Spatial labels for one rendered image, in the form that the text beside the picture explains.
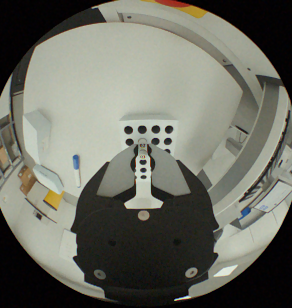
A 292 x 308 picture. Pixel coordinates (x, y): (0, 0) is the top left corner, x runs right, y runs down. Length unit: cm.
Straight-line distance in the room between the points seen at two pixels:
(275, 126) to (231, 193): 14
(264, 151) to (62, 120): 38
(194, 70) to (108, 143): 21
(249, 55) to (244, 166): 20
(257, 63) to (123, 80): 25
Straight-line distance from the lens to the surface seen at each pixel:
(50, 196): 244
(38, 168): 47
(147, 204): 33
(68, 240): 351
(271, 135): 20
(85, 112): 19
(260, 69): 25
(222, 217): 32
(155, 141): 16
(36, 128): 26
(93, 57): 20
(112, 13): 27
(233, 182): 20
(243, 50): 23
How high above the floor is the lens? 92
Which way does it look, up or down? 57 degrees down
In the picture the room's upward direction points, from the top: 177 degrees clockwise
